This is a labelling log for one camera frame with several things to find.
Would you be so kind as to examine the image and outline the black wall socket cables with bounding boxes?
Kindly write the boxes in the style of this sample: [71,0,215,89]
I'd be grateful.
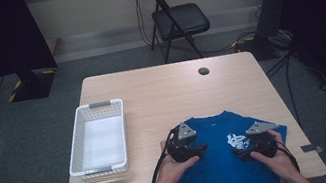
[133,0,164,50]

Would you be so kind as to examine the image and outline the black table cable hole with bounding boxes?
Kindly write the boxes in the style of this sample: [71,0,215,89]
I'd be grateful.
[197,66,211,77]

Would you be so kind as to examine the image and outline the black folding chair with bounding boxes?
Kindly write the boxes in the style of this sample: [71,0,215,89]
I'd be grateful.
[142,0,216,67]

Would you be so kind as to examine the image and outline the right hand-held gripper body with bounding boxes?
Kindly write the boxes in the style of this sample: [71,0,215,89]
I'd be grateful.
[240,117,286,163]

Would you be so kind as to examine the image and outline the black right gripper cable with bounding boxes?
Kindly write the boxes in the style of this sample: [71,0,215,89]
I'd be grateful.
[274,137,301,177]

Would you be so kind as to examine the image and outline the grey tape piece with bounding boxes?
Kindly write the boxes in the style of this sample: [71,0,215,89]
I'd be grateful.
[300,142,325,156]

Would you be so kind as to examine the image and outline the black stand base yellow tape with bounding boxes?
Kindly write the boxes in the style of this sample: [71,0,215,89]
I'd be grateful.
[231,30,281,66]
[4,65,61,105]

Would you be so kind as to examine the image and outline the white plastic basket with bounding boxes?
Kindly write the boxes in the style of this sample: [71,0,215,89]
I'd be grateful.
[57,97,135,183]

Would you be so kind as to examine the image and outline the person's left hand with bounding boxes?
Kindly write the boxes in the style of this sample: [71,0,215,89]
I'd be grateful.
[150,133,205,183]

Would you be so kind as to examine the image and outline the person's right hand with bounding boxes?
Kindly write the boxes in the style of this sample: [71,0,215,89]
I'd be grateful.
[246,126,301,183]

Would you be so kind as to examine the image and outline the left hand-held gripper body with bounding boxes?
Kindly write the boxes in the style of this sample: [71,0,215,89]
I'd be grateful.
[162,118,202,166]

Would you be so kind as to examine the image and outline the blue t-shirt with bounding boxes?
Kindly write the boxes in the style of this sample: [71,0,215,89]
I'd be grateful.
[157,100,298,183]

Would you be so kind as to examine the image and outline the black floor cable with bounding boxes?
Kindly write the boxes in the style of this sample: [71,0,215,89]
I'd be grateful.
[261,42,326,131]

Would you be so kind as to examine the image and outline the coiled cable bundle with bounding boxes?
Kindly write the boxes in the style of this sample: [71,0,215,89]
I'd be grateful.
[266,26,296,53]

